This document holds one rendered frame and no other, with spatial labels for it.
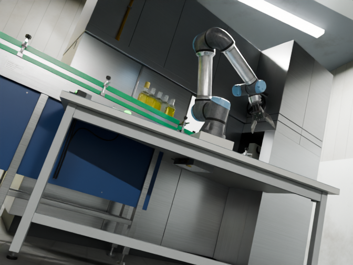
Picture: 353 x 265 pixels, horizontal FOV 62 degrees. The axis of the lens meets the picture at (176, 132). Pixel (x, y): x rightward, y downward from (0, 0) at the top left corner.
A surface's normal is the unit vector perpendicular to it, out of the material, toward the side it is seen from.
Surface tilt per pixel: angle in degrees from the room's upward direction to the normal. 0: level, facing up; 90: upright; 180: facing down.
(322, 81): 90
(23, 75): 90
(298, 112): 90
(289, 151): 90
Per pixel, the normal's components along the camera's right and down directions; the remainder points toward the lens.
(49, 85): 0.56, -0.06
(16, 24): 0.27, -0.18
